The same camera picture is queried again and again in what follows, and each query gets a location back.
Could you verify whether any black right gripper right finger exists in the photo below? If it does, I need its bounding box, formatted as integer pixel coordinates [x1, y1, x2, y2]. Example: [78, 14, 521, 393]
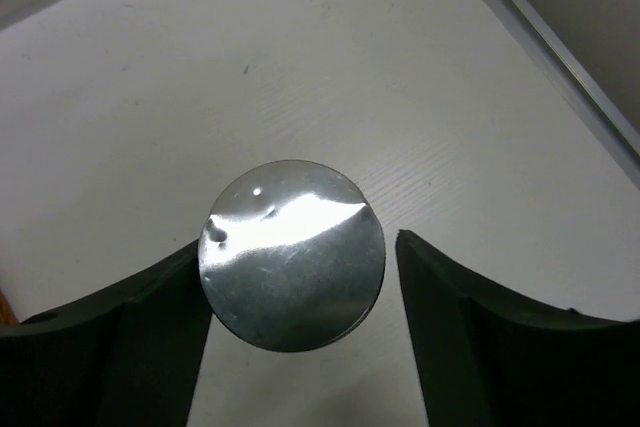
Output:
[395, 230, 639, 426]

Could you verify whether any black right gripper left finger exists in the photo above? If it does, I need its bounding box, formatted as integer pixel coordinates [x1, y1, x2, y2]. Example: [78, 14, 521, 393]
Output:
[1, 243, 212, 426]

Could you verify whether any silver lid tall jar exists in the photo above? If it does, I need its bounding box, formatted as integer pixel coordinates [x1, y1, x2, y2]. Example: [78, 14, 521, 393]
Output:
[197, 160, 386, 353]

